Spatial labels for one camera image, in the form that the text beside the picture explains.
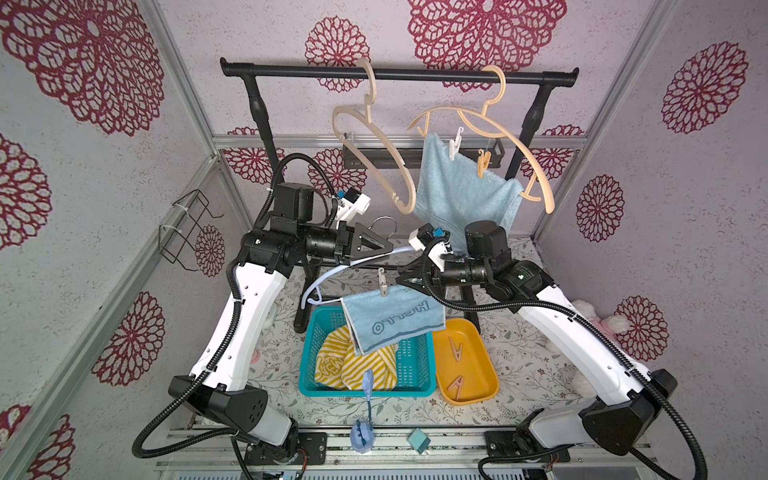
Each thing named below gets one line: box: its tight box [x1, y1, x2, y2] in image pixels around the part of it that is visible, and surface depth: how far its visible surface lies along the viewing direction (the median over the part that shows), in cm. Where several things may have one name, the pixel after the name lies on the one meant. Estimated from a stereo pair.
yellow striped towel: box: [314, 325, 398, 391], surface depth 83 cm
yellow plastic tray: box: [434, 318, 499, 406], surface depth 89 cm
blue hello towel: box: [340, 285, 446, 357], surface depth 78 cm
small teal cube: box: [408, 428, 431, 454], surface depth 76 cm
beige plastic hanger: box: [407, 65, 556, 214], surface depth 60 cm
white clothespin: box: [449, 126, 464, 161], surface depth 69 cm
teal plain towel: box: [414, 133, 524, 255], surface depth 74 cm
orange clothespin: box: [478, 148, 491, 178], surface depth 65 cm
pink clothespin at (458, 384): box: [448, 376, 464, 400], surface depth 85 cm
